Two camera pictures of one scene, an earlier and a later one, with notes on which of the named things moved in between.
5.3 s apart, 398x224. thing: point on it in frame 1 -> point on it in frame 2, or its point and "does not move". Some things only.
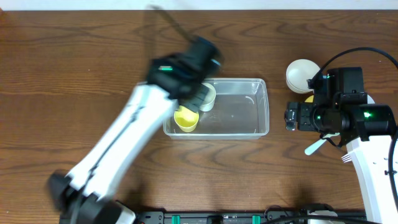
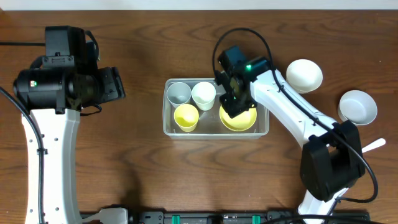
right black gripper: [307, 123] -> [233, 109]
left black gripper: [196, 105] -> [117, 88]
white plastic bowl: [297, 74] does not move
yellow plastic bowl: [310, 99] -> [240, 122]
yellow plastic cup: [186, 119] does not move
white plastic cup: [209, 99] does not move
